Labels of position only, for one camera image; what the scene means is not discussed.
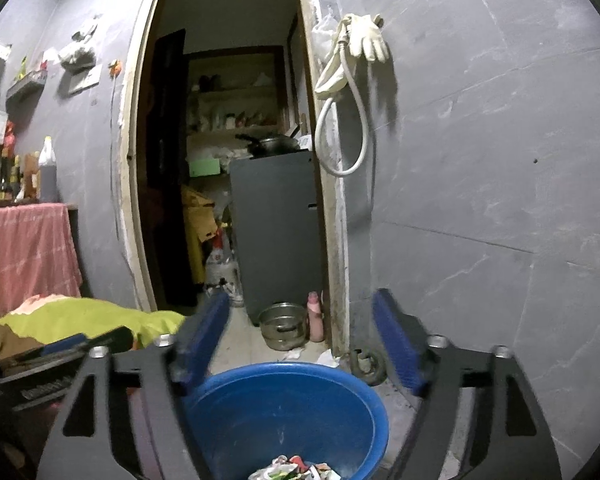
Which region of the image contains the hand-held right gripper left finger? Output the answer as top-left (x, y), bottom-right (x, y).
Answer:
top-left (35, 290), bottom-right (231, 480)

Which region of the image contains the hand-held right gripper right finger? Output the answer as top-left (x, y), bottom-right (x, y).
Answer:
top-left (371, 287), bottom-right (563, 480)

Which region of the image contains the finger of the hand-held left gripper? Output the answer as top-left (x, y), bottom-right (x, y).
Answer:
top-left (87, 326), bottom-right (134, 356)
top-left (42, 332), bottom-right (88, 357)

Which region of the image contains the blue plastic basin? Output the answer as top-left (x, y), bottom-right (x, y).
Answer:
top-left (180, 361), bottom-right (390, 480)

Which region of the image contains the red white wrapper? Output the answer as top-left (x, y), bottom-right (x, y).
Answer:
top-left (287, 455), bottom-right (342, 480)

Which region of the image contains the colourful striped blanket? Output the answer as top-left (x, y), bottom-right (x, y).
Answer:
top-left (0, 294), bottom-right (188, 361)

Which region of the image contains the steel stockpot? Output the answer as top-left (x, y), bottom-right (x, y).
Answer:
top-left (257, 302), bottom-right (308, 351)

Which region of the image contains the pink bottle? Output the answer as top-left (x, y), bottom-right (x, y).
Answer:
top-left (306, 290), bottom-right (326, 343)

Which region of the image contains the pink checked towel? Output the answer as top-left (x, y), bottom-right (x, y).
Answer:
top-left (0, 202), bottom-right (83, 321)

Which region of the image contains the yellow bag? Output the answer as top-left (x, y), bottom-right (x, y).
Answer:
top-left (181, 185), bottom-right (217, 286)

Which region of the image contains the grey cabinet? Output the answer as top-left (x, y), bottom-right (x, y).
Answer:
top-left (228, 150), bottom-right (328, 328)

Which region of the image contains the large oil jug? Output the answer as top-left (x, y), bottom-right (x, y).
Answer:
top-left (37, 136), bottom-right (61, 203)

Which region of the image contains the brown paper pouch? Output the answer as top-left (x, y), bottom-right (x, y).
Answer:
top-left (22, 152), bottom-right (41, 201)

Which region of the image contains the green box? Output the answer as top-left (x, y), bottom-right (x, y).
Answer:
top-left (189, 157), bottom-right (222, 177)

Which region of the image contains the yellow cap sauce bottle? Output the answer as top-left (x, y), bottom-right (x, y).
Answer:
top-left (10, 155), bottom-right (23, 200)

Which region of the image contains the tall dark sauce bottle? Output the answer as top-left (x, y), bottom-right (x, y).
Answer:
top-left (0, 155), bottom-right (13, 201)

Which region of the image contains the dark wooden door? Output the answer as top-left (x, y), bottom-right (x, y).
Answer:
top-left (145, 29), bottom-right (188, 308)

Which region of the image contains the black wok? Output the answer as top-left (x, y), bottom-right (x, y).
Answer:
top-left (235, 132), bottom-right (301, 157)

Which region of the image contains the wooden shelf unit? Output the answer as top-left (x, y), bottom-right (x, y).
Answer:
top-left (185, 45), bottom-right (287, 136)

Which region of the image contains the red hanging bag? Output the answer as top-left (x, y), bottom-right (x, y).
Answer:
top-left (2, 120), bottom-right (20, 158)

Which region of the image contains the white plastic bag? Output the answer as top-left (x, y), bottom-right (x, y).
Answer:
top-left (57, 15), bottom-right (101, 68)

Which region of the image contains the white rubber glove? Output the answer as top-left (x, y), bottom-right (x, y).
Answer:
top-left (347, 13), bottom-right (391, 64)

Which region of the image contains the dark metal ring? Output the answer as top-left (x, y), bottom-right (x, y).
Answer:
top-left (350, 347), bottom-right (387, 386)

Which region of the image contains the wooden door frame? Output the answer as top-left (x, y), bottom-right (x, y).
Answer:
top-left (115, 0), bottom-right (351, 356)

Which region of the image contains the grey wall shelf rack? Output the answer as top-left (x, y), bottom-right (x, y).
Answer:
top-left (5, 69), bottom-right (48, 106)

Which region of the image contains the white wall socket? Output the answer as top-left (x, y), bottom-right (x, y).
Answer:
top-left (67, 64), bottom-right (103, 97)

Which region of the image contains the white hose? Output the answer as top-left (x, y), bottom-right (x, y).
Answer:
top-left (313, 15), bottom-right (370, 178)

